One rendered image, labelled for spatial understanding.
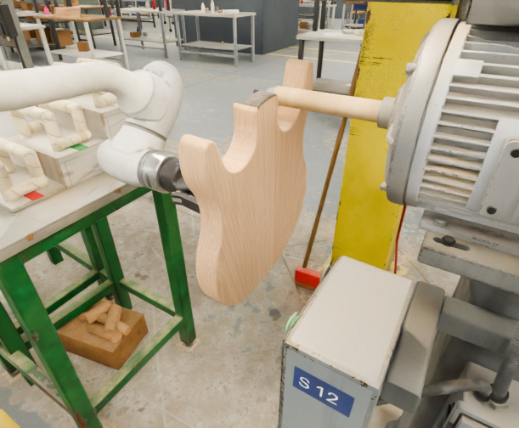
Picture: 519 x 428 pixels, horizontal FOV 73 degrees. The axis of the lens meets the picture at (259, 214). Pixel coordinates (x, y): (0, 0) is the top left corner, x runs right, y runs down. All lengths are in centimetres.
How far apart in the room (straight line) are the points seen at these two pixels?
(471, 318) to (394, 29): 110
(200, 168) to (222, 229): 12
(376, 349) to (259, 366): 133
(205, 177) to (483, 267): 37
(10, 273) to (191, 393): 93
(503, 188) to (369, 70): 110
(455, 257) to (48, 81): 69
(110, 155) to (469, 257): 72
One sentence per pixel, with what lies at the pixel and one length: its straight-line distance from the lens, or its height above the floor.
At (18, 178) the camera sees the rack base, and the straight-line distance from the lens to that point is 123.
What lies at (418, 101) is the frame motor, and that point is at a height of 130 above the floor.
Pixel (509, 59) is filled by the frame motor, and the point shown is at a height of 135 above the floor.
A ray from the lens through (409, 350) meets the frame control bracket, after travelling 50.
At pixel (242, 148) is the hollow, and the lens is 57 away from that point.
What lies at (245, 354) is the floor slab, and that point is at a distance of 172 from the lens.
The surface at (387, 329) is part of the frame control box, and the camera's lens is 40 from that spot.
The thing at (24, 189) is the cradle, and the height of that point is 97.
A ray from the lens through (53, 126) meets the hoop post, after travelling 111.
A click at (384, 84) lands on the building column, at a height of 109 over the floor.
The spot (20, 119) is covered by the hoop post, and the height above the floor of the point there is 108.
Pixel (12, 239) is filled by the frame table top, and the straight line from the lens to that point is 97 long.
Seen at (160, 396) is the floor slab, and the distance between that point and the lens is 167.
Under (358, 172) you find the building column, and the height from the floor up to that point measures 71.
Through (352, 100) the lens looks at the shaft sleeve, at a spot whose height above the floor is 126.
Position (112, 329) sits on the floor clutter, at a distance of 167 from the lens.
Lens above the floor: 142
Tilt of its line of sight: 33 degrees down
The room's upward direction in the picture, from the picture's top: straight up
